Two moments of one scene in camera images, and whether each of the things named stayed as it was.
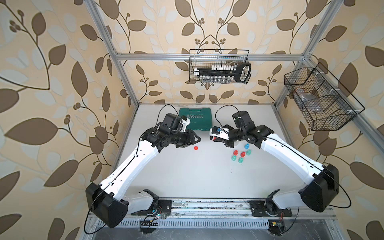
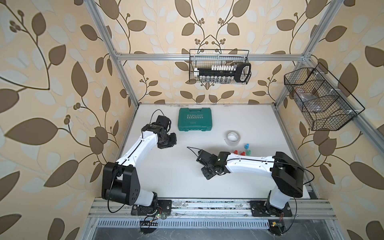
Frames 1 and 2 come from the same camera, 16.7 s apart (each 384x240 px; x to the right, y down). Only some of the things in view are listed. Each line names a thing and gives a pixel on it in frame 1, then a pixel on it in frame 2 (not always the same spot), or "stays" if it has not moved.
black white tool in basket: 224,73 stays
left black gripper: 189,139 → 172,142
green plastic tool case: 200,119 stays
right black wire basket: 325,103 stays
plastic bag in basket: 310,100 stays
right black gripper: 226,142 → 207,175
